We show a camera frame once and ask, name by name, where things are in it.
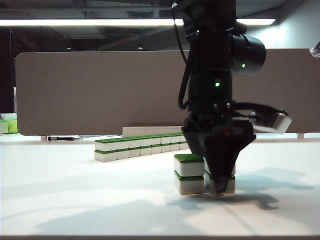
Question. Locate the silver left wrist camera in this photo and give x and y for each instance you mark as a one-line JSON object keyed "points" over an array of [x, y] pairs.
{"points": [[280, 123]]}

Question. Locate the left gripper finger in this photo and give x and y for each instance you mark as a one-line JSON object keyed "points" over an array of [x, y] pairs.
{"points": [[193, 143], [222, 155]]}

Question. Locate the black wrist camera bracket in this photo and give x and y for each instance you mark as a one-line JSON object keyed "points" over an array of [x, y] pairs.
{"points": [[260, 107]]}

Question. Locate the long ceiling light strip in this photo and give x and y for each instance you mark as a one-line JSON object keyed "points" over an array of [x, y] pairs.
{"points": [[75, 22]]}

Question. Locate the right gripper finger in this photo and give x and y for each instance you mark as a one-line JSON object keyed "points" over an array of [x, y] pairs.
{"points": [[316, 51]]}

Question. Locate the brown desk partition panel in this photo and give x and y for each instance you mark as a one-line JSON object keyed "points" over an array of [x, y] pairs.
{"points": [[75, 92]]}

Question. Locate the green and white box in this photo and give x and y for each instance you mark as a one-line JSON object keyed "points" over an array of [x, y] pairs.
{"points": [[12, 126]]}

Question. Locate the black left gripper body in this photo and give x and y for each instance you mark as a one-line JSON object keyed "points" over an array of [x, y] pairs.
{"points": [[220, 125]]}

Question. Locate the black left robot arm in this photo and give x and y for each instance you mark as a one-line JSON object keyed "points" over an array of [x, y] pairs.
{"points": [[212, 50]]}

